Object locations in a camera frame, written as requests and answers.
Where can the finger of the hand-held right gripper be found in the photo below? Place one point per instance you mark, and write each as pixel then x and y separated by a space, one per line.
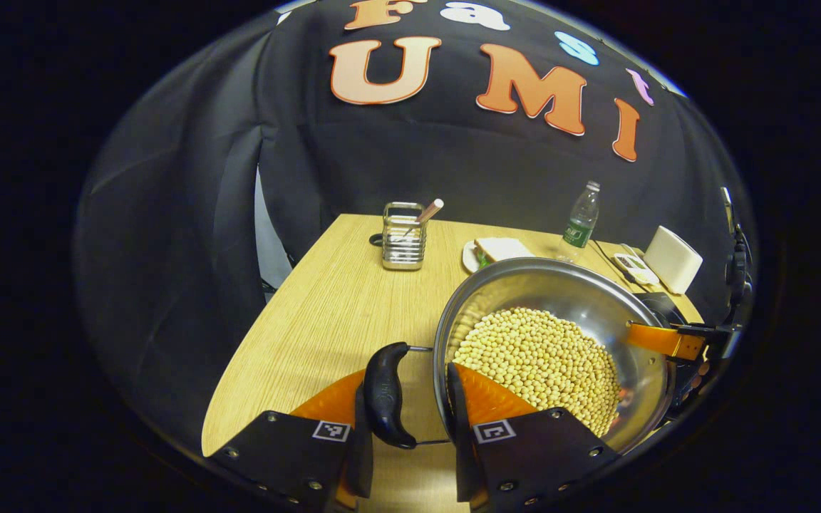
pixel 663 340

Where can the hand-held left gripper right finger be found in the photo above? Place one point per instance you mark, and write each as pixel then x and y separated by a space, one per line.
pixel 546 456

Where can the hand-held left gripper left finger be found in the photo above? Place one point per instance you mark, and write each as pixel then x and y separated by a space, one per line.
pixel 289 456

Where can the black induction cooktop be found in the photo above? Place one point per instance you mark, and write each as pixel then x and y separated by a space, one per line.
pixel 667 308

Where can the white box-shaped toaster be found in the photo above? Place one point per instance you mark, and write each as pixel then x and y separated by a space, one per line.
pixel 673 260

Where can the small white remote device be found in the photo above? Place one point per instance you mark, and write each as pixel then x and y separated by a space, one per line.
pixel 635 269

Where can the pile of soybeans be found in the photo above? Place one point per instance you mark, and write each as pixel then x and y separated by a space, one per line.
pixel 539 363

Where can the clear plastic water bottle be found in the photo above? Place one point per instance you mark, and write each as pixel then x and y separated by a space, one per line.
pixel 580 224

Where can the sandwich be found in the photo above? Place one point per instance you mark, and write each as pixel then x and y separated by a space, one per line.
pixel 503 249

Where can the black backdrop cloth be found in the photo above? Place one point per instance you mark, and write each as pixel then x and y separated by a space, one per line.
pixel 182 214

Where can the wooden stick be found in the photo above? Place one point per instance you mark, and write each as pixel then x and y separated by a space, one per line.
pixel 430 211

